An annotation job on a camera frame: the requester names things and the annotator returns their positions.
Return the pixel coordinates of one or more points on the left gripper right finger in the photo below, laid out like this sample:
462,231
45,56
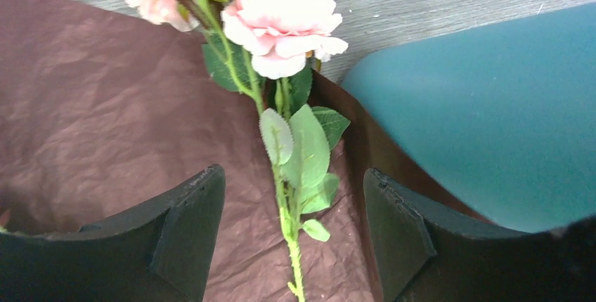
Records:
426,251

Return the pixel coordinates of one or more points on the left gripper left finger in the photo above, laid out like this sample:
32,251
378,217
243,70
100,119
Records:
158,250

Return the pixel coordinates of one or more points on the two pink roses stem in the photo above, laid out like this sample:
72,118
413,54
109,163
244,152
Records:
268,51

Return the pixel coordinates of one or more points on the teal vase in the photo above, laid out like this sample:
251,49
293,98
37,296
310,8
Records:
502,115

